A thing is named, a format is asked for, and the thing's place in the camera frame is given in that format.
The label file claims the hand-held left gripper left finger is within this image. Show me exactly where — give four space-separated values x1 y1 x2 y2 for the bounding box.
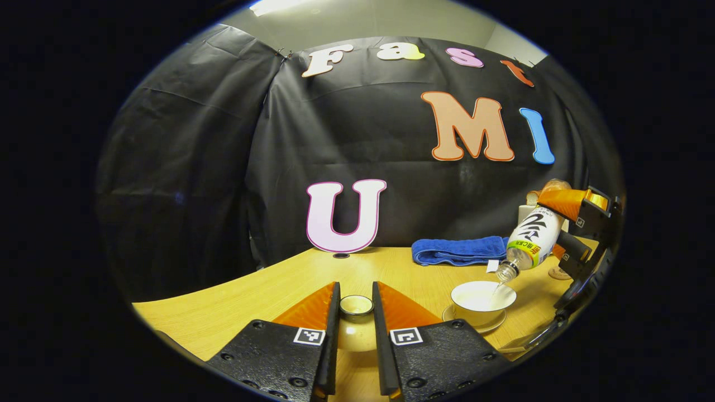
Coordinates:
206 281 341 401

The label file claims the cream teacup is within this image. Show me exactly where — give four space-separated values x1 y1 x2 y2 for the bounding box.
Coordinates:
451 281 517 327

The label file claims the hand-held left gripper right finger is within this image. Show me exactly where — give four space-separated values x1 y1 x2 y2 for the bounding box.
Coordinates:
372 281 512 401

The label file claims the black backdrop cloth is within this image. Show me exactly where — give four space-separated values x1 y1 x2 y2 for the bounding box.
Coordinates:
95 23 625 302

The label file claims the clear water bottle orange drink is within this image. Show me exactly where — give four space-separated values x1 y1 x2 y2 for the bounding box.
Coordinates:
495 205 565 283

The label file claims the cream saucer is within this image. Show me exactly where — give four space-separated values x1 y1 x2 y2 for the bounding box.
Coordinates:
442 304 507 334

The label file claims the cream teacup lid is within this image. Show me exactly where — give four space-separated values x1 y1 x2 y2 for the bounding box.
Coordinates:
335 295 382 353

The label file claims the blue towel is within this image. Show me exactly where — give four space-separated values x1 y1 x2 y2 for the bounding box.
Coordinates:
412 236 510 274

